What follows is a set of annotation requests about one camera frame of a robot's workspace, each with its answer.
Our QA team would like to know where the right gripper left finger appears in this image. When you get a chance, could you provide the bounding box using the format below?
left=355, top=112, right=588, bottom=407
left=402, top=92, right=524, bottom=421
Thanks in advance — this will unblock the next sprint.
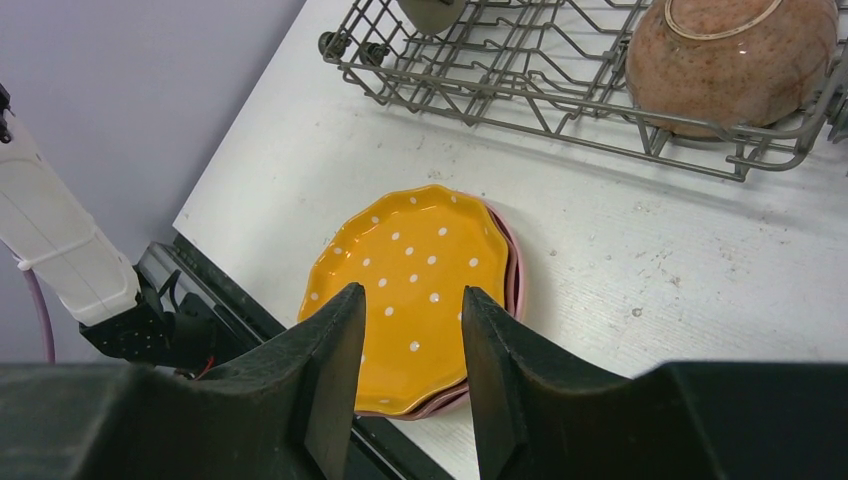
left=1, top=283, right=366, bottom=479

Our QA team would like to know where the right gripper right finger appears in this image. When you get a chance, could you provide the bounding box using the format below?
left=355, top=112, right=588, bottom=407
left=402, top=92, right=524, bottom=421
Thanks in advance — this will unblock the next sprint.
left=461, top=287, right=847, bottom=479

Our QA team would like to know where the yellow polka dot plate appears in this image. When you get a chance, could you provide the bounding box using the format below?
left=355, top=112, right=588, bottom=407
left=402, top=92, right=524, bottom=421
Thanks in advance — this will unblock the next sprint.
left=298, top=185, right=509, bottom=416

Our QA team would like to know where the pink plate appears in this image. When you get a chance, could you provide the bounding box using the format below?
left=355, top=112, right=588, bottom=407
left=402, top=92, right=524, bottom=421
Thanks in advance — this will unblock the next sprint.
left=356, top=201, right=526, bottom=421

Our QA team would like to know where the brown speckled cream bowl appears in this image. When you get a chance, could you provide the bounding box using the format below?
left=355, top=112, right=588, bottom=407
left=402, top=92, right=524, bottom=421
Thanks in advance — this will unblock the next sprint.
left=625, top=0, right=839, bottom=138

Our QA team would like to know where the grey wire dish rack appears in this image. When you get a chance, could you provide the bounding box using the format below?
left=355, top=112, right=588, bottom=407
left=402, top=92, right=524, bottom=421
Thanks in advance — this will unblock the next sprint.
left=317, top=1, right=847, bottom=182

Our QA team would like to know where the grey ceramic mug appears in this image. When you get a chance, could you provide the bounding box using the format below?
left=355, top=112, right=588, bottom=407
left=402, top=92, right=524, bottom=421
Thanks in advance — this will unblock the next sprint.
left=397, top=0, right=466, bottom=35

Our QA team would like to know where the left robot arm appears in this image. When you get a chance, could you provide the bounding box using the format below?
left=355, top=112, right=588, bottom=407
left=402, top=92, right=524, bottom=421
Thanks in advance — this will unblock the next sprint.
left=1, top=90, right=217, bottom=378

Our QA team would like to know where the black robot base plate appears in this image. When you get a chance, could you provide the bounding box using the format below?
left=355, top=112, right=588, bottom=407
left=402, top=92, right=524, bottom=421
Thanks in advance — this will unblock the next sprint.
left=137, top=235, right=451, bottom=479

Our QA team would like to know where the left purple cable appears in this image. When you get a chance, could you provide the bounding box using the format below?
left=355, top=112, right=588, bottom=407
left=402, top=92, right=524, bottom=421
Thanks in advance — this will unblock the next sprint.
left=19, top=268, right=58, bottom=366

